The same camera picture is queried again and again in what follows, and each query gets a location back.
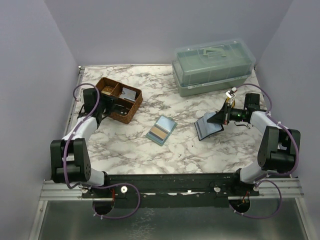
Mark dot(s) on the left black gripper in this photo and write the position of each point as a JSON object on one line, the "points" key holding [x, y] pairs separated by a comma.
{"points": [[109, 101]]}

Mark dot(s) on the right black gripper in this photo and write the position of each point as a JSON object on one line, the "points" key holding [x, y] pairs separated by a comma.
{"points": [[220, 118]]}

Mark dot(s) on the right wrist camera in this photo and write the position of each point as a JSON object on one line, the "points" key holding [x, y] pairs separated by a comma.
{"points": [[231, 93]]}

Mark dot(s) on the green plastic storage box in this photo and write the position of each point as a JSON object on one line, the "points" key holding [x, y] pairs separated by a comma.
{"points": [[213, 66]]}

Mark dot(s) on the yellow handled pliers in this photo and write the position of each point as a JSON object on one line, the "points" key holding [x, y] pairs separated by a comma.
{"points": [[231, 101]]}

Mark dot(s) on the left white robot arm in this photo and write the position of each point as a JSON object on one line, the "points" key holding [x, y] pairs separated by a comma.
{"points": [[70, 161]]}

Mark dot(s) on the aluminium frame rail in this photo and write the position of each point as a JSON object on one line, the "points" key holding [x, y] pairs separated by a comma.
{"points": [[66, 103]]}

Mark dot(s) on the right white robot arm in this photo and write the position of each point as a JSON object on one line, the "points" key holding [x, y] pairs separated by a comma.
{"points": [[279, 149]]}

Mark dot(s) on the black metal base rail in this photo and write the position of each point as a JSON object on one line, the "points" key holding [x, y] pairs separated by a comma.
{"points": [[170, 190]]}

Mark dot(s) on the brown woven divided basket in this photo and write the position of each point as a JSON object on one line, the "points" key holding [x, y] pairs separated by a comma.
{"points": [[114, 88]]}

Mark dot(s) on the black leather card holder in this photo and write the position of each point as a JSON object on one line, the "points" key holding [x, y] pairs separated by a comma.
{"points": [[205, 129]]}

